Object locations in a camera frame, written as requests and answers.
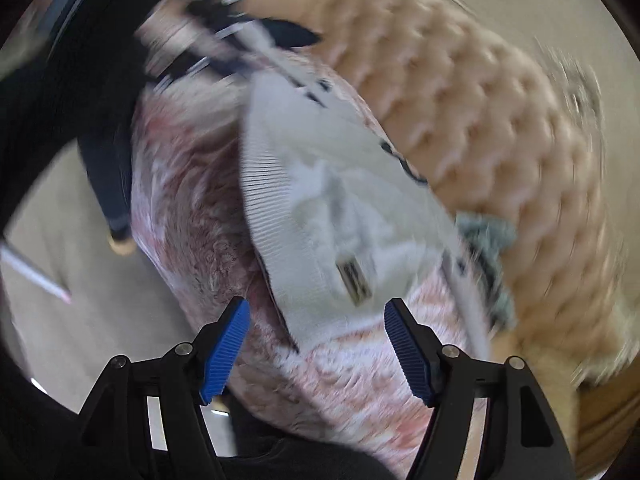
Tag thin white rod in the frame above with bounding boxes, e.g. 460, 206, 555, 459
0, 245, 72, 305

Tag pink floral bedspread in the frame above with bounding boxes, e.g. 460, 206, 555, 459
130, 25, 501, 480

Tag grey sweater with navy trim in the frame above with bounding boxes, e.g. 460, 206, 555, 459
140, 0, 501, 361

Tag person in black clothes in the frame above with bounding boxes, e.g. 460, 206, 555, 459
80, 125, 401, 480

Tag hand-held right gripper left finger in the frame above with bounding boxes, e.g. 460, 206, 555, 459
75, 296, 252, 480

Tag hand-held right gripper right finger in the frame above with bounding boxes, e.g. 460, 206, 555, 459
384, 297, 576, 480

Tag teal grey garment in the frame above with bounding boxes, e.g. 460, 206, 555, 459
455, 212, 521, 331

